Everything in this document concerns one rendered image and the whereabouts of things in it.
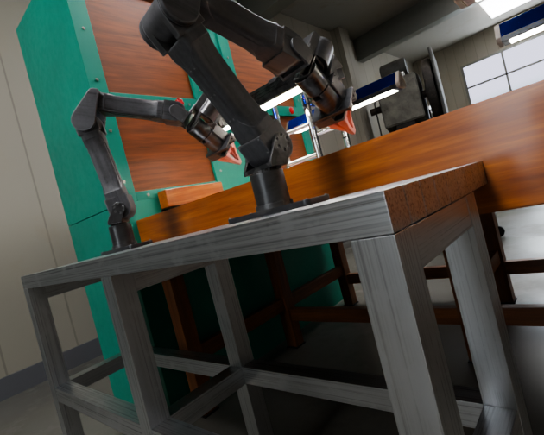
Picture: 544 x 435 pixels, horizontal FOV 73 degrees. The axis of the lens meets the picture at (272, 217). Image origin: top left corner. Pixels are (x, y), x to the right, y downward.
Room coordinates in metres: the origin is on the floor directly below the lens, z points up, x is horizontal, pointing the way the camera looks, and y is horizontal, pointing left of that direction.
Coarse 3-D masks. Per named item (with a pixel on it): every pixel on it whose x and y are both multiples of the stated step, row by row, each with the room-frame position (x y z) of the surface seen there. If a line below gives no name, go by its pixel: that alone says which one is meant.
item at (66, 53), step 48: (48, 0) 1.45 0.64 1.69; (96, 0) 1.46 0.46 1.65; (144, 0) 1.63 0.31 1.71; (48, 48) 1.53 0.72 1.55; (96, 48) 1.40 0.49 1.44; (144, 48) 1.58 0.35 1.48; (240, 48) 2.05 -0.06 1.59; (48, 96) 1.61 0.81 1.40; (144, 96) 1.52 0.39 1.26; (192, 96) 1.72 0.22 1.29; (48, 144) 1.70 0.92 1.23; (144, 144) 1.49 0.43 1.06; (192, 144) 1.67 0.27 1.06; (96, 192) 1.47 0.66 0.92; (144, 192) 1.44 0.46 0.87
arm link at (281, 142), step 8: (280, 136) 0.64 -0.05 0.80; (272, 144) 0.64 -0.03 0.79; (280, 144) 0.64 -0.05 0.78; (288, 144) 0.66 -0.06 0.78; (272, 152) 0.63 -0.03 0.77; (280, 152) 0.64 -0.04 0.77; (288, 152) 0.65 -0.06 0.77; (272, 160) 0.62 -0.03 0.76; (280, 160) 0.64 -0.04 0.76; (248, 168) 0.68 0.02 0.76; (256, 168) 0.65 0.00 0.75; (264, 168) 0.64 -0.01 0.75
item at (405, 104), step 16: (400, 64) 5.66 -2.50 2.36; (432, 64) 5.09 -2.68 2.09; (416, 80) 5.21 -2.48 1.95; (432, 80) 5.08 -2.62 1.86; (400, 96) 5.33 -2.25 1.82; (416, 96) 5.23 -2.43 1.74; (432, 96) 5.10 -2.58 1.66; (384, 112) 5.47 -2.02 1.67; (400, 112) 5.36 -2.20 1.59; (416, 112) 5.26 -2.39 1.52; (400, 128) 5.43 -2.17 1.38
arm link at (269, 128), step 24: (144, 24) 0.59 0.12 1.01; (168, 24) 0.56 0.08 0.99; (192, 24) 0.58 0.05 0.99; (168, 48) 0.60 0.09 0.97; (192, 48) 0.57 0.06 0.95; (216, 48) 0.61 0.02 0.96; (192, 72) 0.61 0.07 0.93; (216, 72) 0.60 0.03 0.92; (216, 96) 0.61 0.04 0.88; (240, 96) 0.62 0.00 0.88; (240, 120) 0.63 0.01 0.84; (264, 120) 0.64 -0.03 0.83; (240, 144) 0.67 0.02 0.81; (264, 144) 0.63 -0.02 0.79
